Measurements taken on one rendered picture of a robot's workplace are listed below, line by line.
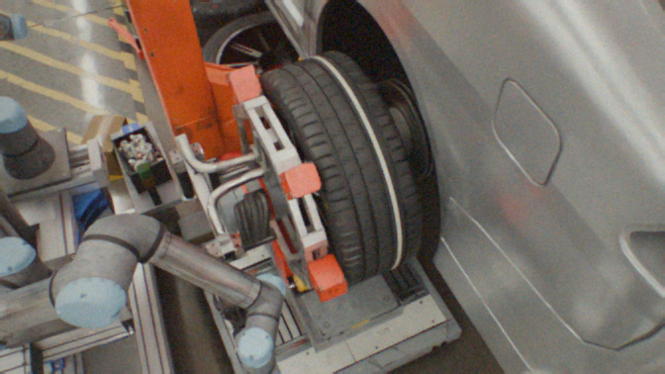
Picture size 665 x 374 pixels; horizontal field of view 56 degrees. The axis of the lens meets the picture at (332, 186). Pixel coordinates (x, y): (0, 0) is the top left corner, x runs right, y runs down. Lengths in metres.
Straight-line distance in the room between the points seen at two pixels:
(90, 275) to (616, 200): 0.91
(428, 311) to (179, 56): 1.31
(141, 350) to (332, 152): 1.15
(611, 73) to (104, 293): 0.93
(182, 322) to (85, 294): 1.40
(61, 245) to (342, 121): 0.95
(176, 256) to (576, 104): 0.83
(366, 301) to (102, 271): 1.26
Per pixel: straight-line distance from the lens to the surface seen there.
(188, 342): 2.56
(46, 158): 2.08
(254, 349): 1.40
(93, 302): 1.23
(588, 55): 1.01
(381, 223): 1.57
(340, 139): 1.51
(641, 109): 0.97
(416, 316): 2.46
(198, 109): 2.15
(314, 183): 1.45
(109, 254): 1.26
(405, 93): 1.83
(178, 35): 1.94
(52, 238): 2.04
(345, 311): 2.29
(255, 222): 1.54
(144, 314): 2.39
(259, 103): 1.65
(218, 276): 1.40
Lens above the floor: 2.29
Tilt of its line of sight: 53 degrees down
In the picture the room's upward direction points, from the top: 2 degrees counter-clockwise
